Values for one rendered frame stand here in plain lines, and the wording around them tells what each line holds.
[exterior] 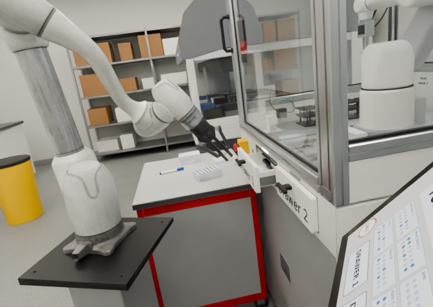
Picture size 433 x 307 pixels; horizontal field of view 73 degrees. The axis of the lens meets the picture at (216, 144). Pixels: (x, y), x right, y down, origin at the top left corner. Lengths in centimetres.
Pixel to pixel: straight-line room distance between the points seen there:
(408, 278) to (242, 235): 118
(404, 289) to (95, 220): 85
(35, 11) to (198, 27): 115
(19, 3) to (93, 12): 463
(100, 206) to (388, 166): 82
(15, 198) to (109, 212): 263
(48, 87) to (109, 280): 66
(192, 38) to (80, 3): 391
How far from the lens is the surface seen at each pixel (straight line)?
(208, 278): 162
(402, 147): 82
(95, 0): 566
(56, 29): 103
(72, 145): 119
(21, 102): 602
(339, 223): 80
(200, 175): 147
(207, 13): 199
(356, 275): 48
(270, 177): 115
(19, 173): 356
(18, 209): 367
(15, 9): 103
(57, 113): 117
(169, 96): 110
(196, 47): 196
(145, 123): 119
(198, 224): 145
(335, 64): 69
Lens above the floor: 131
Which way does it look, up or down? 15 degrees down
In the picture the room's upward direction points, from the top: 8 degrees counter-clockwise
